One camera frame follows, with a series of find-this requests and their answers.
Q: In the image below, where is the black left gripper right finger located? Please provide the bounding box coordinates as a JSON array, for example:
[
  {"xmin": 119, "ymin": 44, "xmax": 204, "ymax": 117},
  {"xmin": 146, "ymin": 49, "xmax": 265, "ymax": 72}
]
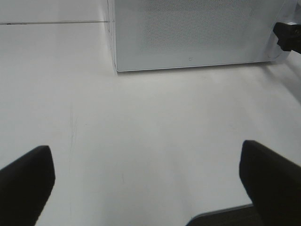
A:
[{"xmin": 239, "ymin": 140, "xmax": 301, "ymax": 226}]

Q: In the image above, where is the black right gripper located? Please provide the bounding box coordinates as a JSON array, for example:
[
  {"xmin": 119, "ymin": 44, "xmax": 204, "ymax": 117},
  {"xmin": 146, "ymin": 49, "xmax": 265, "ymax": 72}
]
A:
[{"xmin": 273, "ymin": 22, "xmax": 301, "ymax": 54}]

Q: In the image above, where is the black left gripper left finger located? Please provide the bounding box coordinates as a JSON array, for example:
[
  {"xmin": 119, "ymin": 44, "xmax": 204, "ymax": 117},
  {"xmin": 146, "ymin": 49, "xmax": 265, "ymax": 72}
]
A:
[{"xmin": 0, "ymin": 145, "xmax": 55, "ymax": 226}]

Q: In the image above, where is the round white door button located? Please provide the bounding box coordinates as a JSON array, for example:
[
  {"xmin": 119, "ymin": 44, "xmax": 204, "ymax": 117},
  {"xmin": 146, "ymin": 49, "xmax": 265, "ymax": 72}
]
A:
[{"xmin": 267, "ymin": 45, "xmax": 283, "ymax": 61}]

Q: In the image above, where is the white microwave door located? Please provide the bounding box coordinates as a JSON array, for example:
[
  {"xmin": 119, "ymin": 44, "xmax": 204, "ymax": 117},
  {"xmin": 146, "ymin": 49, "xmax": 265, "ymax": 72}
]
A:
[{"xmin": 113, "ymin": 0, "xmax": 286, "ymax": 72}]

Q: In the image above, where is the white microwave oven body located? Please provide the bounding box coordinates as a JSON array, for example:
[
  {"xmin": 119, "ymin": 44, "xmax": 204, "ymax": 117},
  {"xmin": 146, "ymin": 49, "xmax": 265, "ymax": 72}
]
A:
[{"xmin": 107, "ymin": 0, "xmax": 301, "ymax": 75}]

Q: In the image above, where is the dark mount under wrist camera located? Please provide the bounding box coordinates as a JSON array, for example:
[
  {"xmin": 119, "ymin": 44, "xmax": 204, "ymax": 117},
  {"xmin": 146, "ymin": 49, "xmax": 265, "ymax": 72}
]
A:
[{"xmin": 187, "ymin": 204, "xmax": 264, "ymax": 226}]

